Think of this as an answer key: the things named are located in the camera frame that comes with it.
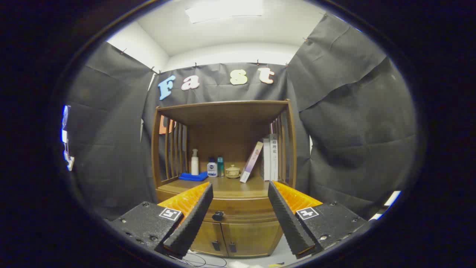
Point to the brown wooden drawer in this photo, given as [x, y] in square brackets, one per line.
[241, 208]

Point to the white lotion bottle blue cap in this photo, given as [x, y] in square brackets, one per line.
[212, 169]

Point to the white book black lettering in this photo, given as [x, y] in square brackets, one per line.
[274, 156]

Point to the wooden cabinet door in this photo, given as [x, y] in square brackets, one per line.
[208, 236]
[253, 236]

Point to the beige lidded teacup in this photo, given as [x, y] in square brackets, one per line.
[232, 171]

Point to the white pump bottle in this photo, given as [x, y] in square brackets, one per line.
[194, 163]

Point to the brown wooden cabinet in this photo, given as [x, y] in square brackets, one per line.
[230, 115]

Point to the teal slim bottle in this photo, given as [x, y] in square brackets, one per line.
[220, 166]

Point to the blue folded cloth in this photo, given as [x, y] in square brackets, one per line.
[193, 176]

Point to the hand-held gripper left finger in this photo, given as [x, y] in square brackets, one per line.
[193, 223]

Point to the black round drawer knob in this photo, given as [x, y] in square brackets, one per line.
[218, 215]

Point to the purple white flat box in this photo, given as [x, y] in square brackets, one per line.
[251, 162]

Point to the yellow tape strip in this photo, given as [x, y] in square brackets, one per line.
[276, 265]

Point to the white striped panel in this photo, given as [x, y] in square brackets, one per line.
[390, 199]

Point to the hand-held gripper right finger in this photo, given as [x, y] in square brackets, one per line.
[288, 223]

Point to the wooden countertop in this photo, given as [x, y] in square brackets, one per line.
[230, 188]

